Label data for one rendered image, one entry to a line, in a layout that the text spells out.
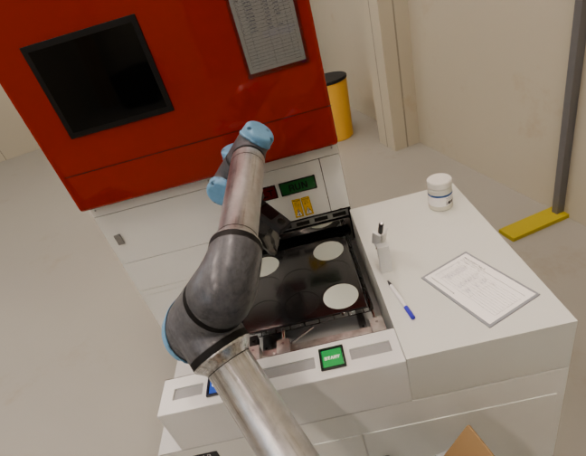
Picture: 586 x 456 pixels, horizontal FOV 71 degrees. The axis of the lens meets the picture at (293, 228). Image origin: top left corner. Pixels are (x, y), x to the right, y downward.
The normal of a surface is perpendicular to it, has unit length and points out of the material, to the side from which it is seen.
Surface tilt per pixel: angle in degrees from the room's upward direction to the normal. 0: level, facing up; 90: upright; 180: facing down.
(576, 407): 0
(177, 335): 68
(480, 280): 0
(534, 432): 90
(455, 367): 90
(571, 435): 0
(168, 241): 90
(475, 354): 90
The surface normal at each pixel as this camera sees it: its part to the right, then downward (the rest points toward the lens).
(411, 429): 0.07, 0.54
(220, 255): -0.21, -0.53
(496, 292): -0.25, -0.81
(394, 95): 0.30, 0.46
